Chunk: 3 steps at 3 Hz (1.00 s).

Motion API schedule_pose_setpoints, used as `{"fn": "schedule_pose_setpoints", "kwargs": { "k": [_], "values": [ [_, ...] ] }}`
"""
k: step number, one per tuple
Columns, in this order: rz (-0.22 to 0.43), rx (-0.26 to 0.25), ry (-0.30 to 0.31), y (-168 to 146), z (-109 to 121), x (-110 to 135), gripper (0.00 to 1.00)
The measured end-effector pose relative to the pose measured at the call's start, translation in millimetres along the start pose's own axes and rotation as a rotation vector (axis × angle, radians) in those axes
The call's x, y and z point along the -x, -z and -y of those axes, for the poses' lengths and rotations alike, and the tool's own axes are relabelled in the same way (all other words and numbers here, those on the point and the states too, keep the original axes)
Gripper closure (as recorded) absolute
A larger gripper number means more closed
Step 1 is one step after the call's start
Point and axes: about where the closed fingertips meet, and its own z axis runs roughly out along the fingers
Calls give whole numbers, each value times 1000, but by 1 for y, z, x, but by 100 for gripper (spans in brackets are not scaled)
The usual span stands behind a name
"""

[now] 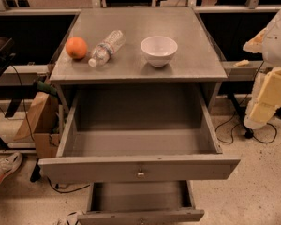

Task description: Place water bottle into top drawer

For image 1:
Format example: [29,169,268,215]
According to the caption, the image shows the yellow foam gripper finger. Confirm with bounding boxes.
[243,29,266,53]
[248,67,281,123]

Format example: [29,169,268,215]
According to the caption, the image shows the orange fruit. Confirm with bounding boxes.
[66,37,87,60]

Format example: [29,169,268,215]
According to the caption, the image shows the black floor cable right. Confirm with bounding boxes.
[214,59,278,144]

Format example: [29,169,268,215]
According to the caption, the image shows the yellow foam scrap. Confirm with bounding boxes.
[233,59,249,68]

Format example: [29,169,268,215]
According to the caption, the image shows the clear plastic water bottle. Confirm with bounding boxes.
[88,30,126,68]

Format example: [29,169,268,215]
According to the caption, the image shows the black floor cable left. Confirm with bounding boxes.
[46,176,91,195]

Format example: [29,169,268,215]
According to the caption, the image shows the green handled tool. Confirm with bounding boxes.
[34,81,57,97]

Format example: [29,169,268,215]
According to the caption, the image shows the grey lower drawer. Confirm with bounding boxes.
[78,181,204,225]

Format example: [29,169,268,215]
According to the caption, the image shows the white sneaker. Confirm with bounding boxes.
[0,152,22,185]

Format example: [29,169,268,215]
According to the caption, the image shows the grey top drawer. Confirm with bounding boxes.
[39,83,240,183]

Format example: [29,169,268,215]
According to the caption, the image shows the grey drawer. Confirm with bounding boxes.
[78,181,204,225]
[39,83,240,183]

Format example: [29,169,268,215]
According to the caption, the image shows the cardboard box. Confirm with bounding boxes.
[14,92,60,158]

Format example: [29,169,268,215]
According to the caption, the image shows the white ceramic bowl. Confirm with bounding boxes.
[140,36,178,68]

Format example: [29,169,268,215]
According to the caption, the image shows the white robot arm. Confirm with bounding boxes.
[243,9,281,129]

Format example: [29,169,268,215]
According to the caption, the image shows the black floor cable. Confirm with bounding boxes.
[46,176,91,195]
[214,59,278,144]

